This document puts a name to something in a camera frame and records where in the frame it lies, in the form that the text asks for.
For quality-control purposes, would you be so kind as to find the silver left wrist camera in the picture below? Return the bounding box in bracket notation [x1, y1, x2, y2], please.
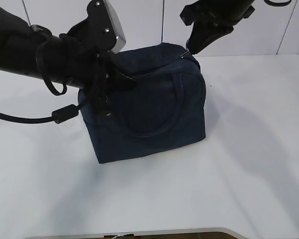
[86, 0, 127, 55]

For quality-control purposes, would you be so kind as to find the dark navy lunch bag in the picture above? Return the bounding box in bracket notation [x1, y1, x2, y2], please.
[81, 43, 206, 164]

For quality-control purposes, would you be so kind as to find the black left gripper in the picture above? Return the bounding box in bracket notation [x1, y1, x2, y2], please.
[36, 22, 137, 119]

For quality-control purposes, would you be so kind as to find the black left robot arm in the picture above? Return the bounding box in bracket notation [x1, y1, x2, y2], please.
[0, 0, 136, 124]

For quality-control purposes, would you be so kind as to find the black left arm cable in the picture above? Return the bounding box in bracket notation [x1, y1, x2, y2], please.
[0, 33, 80, 125]

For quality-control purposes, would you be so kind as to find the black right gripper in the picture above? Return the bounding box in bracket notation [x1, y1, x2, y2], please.
[180, 0, 255, 54]

